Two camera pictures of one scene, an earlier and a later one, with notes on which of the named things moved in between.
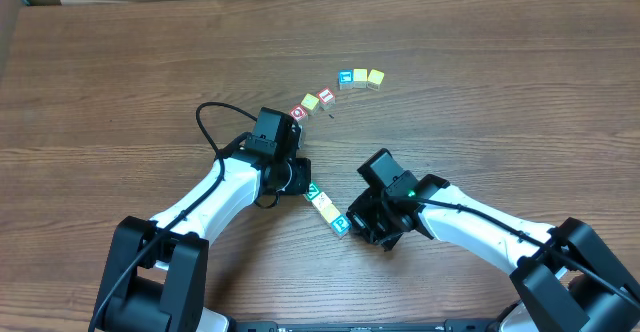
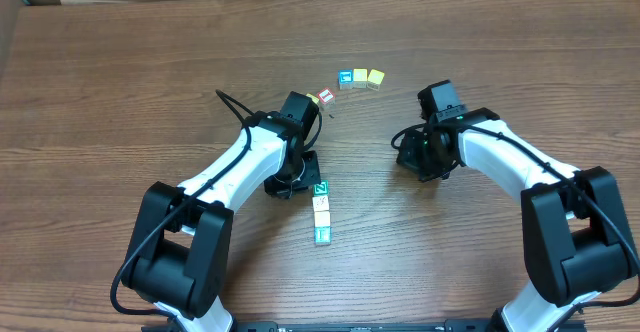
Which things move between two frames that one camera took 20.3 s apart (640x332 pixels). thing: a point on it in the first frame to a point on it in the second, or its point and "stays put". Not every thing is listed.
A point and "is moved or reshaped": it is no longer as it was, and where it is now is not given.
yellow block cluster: x=330 y=213 to x=322 y=218
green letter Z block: x=314 y=190 is moved or reshaped
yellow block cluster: x=310 y=101 stays put
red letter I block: x=326 y=95 stays put
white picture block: x=321 y=201 stays put
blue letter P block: x=341 y=225 to x=322 y=235
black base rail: x=449 y=326 stays put
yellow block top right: x=376 y=76 stays put
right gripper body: x=371 y=212 to x=419 y=153
